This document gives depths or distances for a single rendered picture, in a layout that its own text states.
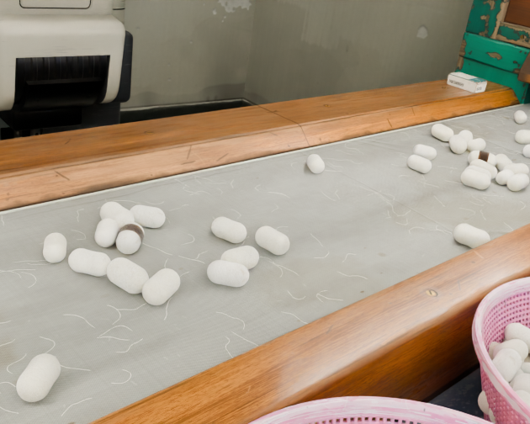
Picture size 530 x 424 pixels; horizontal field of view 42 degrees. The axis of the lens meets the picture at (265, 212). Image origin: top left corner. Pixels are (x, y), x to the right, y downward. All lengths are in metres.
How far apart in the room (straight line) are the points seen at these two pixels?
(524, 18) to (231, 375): 1.08
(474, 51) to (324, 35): 1.51
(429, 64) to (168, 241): 1.97
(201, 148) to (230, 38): 2.41
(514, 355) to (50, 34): 0.88
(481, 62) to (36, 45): 0.83
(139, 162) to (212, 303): 0.25
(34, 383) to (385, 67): 2.32
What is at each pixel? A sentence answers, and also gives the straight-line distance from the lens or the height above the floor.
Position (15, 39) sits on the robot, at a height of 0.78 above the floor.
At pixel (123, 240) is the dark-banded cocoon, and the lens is 0.59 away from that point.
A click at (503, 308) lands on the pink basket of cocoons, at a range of 0.61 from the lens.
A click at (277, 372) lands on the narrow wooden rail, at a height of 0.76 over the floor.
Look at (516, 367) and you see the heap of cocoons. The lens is 0.56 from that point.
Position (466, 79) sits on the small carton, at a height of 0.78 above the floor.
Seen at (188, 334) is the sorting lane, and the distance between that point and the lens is 0.51.
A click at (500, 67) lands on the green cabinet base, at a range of 1.41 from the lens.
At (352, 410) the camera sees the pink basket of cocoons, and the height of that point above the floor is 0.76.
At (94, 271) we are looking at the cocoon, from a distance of 0.56.
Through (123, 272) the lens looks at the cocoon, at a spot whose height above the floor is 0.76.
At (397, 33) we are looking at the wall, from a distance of 2.61.
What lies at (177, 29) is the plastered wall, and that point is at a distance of 3.03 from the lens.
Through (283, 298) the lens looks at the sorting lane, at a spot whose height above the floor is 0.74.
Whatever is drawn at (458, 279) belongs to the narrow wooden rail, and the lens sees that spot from 0.60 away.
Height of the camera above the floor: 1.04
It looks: 25 degrees down
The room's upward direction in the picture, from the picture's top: 8 degrees clockwise
